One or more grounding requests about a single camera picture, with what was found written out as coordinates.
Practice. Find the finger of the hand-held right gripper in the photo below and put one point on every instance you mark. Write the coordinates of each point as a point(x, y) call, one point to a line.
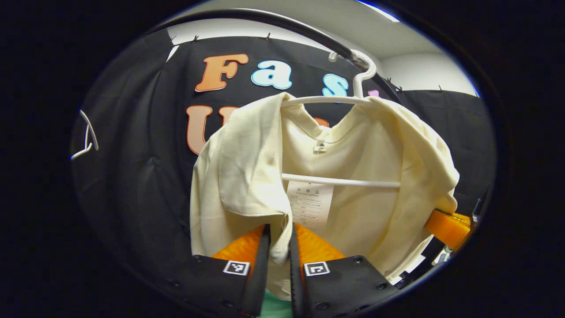
point(446, 227)

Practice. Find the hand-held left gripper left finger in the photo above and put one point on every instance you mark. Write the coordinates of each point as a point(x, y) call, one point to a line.
point(260, 269)

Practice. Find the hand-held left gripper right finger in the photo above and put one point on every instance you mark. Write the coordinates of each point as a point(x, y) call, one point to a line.
point(295, 278)

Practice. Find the green laundry hamper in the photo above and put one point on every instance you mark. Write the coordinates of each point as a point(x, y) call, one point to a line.
point(276, 307)

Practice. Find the cream collared shirt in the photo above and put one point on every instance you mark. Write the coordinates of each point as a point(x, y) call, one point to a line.
point(362, 154)

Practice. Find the white plastic hanger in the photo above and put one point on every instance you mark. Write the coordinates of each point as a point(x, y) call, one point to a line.
point(91, 132)
point(344, 181)

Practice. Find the black backdrop cloth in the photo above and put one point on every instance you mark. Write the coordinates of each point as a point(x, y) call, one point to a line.
point(145, 185)

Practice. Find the black clothes rail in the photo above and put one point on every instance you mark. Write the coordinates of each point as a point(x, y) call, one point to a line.
point(247, 14)

